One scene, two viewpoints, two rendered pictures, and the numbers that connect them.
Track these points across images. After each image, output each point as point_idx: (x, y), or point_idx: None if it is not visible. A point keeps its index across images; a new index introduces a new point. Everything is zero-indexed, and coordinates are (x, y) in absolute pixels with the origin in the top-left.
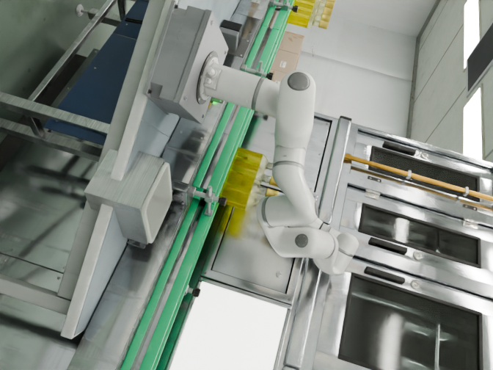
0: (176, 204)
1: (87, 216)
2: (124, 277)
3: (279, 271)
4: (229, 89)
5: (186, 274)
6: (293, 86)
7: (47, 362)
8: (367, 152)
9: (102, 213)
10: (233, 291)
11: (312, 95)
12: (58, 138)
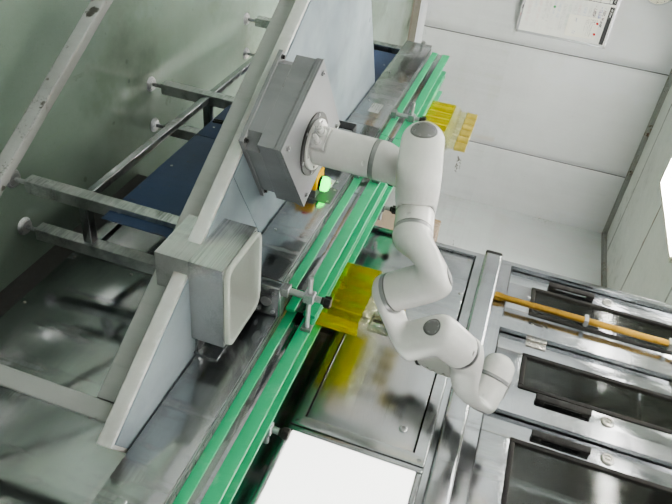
0: (263, 314)
1: (151, 294)
2: (187, 390)
3: (403, 425)
4: (340, 150)
5: (273, 395)
6: (417, 134)
7: None
8: (526, 294)
9: (173, 282)
10: (337, 444)
11: (441, 144)
12: (113, 246)
